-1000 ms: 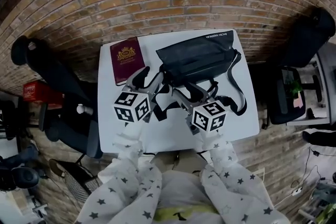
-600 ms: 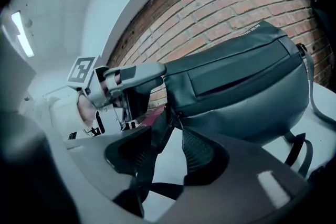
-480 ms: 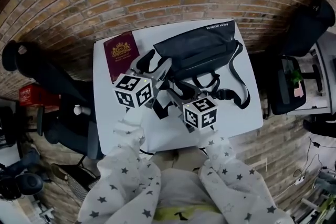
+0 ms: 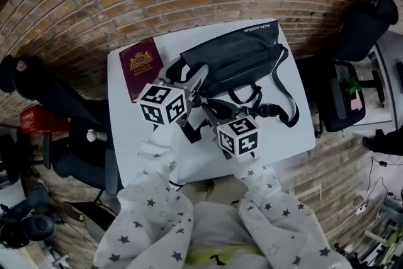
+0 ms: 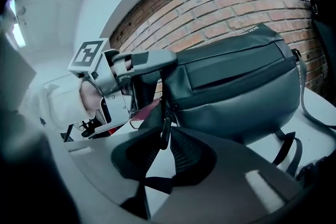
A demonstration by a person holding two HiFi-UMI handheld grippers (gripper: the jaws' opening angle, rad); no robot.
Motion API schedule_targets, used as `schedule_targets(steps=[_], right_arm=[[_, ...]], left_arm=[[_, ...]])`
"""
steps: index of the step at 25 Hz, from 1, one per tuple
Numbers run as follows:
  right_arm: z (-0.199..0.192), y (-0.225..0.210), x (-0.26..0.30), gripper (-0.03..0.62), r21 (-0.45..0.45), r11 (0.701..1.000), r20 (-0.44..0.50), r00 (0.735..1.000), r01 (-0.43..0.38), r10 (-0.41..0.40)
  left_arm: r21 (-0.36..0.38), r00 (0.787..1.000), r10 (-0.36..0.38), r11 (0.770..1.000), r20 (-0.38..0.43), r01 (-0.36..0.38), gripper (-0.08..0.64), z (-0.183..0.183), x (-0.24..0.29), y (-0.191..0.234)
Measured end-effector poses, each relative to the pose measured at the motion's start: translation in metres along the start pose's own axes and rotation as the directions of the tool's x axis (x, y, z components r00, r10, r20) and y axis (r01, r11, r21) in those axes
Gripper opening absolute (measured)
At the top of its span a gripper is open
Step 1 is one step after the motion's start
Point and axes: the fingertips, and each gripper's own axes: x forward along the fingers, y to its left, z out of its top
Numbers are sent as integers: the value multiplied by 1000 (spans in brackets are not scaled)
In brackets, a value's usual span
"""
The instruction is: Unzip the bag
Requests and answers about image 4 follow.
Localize person's torso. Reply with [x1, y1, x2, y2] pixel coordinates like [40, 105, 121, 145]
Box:
[185, 201, 262, 269]

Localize dark blue machine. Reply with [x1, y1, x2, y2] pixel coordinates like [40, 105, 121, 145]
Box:
[0, 188, 64, 249]

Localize maroon gold-crest book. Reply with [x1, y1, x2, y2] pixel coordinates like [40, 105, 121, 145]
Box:
[118, 37, 164, 104]

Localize person's left forearm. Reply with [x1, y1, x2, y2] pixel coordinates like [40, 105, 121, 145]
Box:
[93, 129, 195, 269]

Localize black floor cable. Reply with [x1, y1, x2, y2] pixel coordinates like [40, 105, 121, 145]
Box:
[354, 156, 391, 209]

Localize small white cylinder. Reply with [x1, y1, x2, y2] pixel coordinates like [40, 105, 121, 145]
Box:
[86, 129, 108, 143]

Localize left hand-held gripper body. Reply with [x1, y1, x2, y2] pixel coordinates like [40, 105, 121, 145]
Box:
[136, 76, 202, 127]

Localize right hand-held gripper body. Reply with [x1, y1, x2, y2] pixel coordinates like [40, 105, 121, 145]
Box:
[215, 115, 261, 162]

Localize red box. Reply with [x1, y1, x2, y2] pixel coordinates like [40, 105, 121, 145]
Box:
[20, 106, 70, 135]

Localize grey desk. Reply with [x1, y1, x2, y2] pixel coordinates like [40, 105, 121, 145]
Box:
[355, 30, 403, 127]

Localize metal frame equipment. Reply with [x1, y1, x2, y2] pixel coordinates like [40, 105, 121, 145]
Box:
[361, 192, 403, 269]

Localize black office chair with plant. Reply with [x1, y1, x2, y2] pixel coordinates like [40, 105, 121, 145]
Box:
[321, 0, 398, 133]

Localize person's beige trousers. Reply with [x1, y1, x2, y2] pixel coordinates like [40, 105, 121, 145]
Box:
[181, 178, 249, 209]

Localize small green plant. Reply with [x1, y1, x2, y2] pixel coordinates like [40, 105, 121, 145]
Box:
[341, 75, 363, 100]

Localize person's right forearm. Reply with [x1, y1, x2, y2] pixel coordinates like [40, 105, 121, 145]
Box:
[234, 157, 347, 269]

